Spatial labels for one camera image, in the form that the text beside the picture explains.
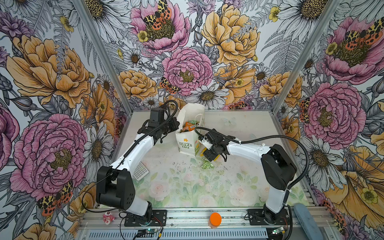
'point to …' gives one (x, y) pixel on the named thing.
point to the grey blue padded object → (307, 223)
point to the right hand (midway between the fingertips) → (212, 155)
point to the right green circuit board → (276, 231)
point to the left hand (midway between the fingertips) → (179, 127)
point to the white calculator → (140, 171)
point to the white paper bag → (188, 143)
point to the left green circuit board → (151, 230)
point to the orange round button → (215, 220)
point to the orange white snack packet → (189, 126)
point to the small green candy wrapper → (207, 165)
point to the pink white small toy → (108, 218)
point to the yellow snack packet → (202, 152)
